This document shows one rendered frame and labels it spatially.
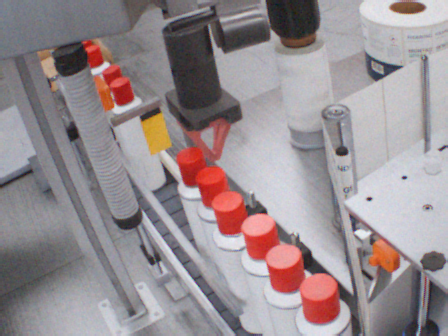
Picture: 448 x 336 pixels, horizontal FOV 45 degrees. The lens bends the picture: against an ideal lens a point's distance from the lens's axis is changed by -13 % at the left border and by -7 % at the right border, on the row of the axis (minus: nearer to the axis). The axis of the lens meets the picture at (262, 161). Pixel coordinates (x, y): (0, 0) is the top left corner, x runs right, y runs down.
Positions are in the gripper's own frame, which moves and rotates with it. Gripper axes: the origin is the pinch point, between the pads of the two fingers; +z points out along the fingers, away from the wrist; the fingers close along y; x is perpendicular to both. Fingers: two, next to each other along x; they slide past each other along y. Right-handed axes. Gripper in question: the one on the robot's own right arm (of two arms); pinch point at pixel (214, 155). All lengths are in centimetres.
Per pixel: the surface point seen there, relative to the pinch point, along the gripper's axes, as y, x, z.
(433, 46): 7.3, -49.1, 2.9
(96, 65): 37.4, 6.4, -3.6
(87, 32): -13.8, 13.7, -28.2
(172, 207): 10.5, 5.6, 13.5
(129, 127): 16.7, 7.2, 0.2
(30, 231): 29.6, 31.2, 19.0
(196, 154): -8.5, 4.9, -7.2
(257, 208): -3.2, -3.2, 9.2
